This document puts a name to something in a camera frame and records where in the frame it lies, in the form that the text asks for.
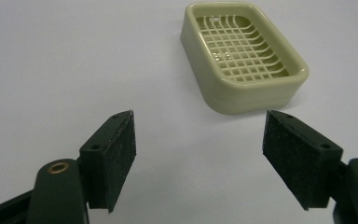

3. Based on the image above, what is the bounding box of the pale green soap dish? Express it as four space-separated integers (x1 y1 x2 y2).
180 2 310 116

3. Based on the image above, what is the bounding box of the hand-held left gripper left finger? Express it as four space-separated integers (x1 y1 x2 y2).
78 109 137 214

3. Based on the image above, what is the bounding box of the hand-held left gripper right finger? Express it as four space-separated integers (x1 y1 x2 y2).
262 109 344 212

